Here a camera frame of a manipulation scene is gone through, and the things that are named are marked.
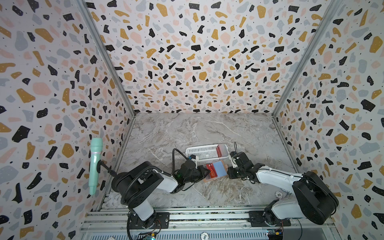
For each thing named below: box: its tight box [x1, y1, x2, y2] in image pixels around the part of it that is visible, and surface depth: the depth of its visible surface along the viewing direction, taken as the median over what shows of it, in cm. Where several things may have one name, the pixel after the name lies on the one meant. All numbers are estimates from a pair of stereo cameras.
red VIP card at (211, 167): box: [206, 163, 218, 179], surface depth 91 cm
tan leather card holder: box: [203, 160, 229, 183], surface depth 91 cm
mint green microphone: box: [88, 137, 103, 196], surface depth 64 cm
